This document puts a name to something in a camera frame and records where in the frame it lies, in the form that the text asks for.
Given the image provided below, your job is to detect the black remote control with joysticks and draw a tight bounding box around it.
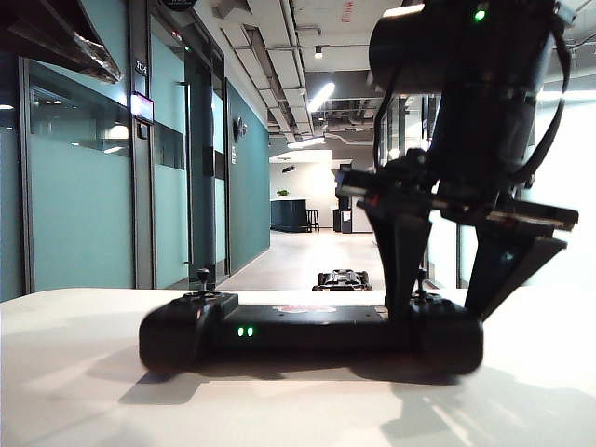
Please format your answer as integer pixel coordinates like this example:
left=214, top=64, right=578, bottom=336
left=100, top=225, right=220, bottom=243
left=138, top=267, right=484, bottom=376

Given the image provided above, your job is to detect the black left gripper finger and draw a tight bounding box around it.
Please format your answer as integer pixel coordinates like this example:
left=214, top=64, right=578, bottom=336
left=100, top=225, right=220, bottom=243
left=0, top=22, right=113, bottom=85
left=0, top=0, right=123, bottom=85

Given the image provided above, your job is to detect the black quadruped robot dog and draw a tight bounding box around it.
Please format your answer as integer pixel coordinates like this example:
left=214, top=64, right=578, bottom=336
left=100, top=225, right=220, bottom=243
left=311, top=268, right=373, bottom=292

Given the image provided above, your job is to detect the glowing room display screen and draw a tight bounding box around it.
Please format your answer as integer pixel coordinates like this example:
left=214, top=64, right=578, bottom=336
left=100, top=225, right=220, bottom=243
left=129, top=92, right=156, bottom=125

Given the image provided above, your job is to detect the tall black cabinet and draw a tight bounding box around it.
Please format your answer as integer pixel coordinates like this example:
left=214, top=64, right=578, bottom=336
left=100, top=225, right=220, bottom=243
left=334, top=162, right=355, bottom=234

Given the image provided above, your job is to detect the long linear ceiling light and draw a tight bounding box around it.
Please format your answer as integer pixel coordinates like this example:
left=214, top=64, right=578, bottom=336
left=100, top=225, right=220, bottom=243
left=287, top=136, right=327, bottom=150

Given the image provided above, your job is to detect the large linear ceiling light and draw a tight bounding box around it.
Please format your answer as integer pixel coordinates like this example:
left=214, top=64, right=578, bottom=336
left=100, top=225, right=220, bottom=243
left=306, top=82, right=336, bottom=113

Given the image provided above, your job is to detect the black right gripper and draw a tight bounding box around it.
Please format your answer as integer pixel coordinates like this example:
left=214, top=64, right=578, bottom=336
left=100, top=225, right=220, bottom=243
left=334, top=148, right=580, bottom=322

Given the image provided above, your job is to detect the long black door handle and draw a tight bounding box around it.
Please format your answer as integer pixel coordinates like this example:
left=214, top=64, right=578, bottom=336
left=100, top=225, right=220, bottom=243
left=179, top=81, right=195, bottom=266

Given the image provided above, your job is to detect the dark counter with white top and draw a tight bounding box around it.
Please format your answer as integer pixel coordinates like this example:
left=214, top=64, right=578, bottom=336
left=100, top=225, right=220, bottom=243
left=269, top=197, right=311, bottom=233

